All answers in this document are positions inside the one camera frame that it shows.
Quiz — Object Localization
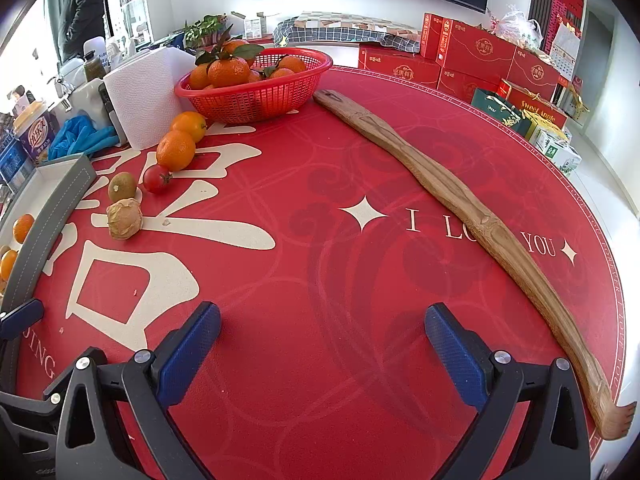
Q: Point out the orange tangerine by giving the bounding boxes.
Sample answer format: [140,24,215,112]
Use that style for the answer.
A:
[0,249,18,282]
[13,214,35,244]

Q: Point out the wooden back scratcher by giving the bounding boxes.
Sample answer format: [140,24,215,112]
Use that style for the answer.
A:
[314,89,637,441]

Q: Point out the white grey-rimmed tray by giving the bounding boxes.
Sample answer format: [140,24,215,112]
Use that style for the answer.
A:
[1,154,96,311]

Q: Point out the walnut on mat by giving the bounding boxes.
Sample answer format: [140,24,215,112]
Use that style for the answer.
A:
[106,198,143,240]

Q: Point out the blue drink can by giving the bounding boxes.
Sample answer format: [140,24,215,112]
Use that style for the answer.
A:
[0,139,27,194]

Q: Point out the kiwi near oranges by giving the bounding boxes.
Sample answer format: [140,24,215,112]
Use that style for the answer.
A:
[107,171,137,203]

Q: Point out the purple milk tea cup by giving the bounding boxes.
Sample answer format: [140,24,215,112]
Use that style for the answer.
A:
[13,101,60,165]

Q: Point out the blue rubber gloves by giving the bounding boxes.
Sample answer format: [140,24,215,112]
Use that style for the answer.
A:
[48,115,119,160]

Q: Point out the cherry tomato on mat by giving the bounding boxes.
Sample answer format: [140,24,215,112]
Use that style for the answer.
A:
[142,165,172,194]

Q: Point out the black power bank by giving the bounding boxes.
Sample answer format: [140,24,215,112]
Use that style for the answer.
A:
[99,82,128,146]

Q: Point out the orange basket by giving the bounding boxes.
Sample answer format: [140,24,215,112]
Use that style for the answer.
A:
[170,110,207,143]
[156,130,196,172]

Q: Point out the white paper towel roll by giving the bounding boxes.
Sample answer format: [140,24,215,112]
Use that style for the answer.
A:
[104,47,195,151]

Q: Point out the red round table mat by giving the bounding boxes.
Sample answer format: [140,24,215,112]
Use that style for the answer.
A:
[14,65,627,480]

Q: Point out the person in black coat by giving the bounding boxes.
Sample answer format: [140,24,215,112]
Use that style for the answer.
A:
[56,0,105,64]

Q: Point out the red plastic fruit basket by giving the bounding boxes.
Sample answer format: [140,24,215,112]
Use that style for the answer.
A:
[174,48,333,125]

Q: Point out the red gift box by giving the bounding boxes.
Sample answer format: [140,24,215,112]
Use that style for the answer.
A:
[435,18,560,101]

